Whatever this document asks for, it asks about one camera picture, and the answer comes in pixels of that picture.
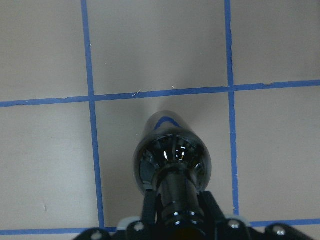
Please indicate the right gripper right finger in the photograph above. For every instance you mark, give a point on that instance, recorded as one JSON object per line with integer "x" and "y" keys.
{"x": 210, "y": 207}

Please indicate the dark wine bottle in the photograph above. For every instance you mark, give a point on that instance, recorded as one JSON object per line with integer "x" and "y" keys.
{"x": 175, "y": 163}

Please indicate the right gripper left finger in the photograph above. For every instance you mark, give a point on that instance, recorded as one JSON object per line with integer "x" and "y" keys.
{"x": 148, "y": 215}

